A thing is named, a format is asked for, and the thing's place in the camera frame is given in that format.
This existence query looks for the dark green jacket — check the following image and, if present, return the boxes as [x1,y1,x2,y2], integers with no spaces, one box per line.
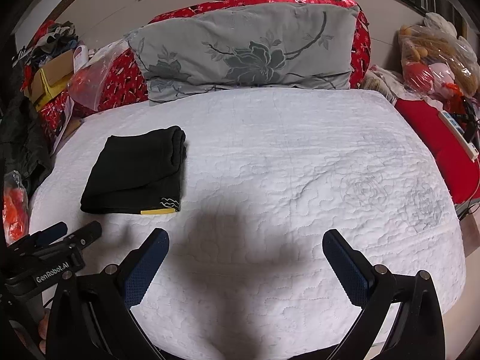
[1,63,54,197]

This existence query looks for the orange item in plastic bag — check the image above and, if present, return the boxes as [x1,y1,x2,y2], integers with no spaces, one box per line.
[2,171,29,245]

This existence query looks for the red patterned quilt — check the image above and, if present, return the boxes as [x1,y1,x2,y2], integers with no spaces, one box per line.
[38,0,371,137]

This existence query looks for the grey floral pillow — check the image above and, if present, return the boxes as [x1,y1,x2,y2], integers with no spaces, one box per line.
[126,2,360,103]

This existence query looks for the white power strip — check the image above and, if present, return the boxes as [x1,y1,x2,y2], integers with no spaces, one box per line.
[439,111,479,162]

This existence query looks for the bagged plush toys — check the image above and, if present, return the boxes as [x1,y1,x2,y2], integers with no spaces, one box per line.
[398,13,479,99]

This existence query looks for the pile of clothes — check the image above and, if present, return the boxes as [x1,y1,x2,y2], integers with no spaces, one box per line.
[17,21,78,68]

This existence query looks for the clear plastic bag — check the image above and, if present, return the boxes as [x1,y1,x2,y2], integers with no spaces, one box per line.
[67,39,128,111]

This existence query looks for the white quilted mattress cover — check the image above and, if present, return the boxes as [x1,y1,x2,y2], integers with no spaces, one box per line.
[30,88,466,359]

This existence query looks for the cardboard box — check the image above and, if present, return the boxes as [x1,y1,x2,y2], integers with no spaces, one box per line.
[24,49,73,111]

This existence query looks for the red bedside cloth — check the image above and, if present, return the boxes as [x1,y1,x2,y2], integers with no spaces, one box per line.
[394,99,479,204]

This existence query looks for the black pants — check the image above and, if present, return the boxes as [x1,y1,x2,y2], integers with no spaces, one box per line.
[80,126,186,215]

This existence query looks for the white paper sheets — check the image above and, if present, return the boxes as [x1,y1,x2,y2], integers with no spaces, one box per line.
[50,96,83,155]

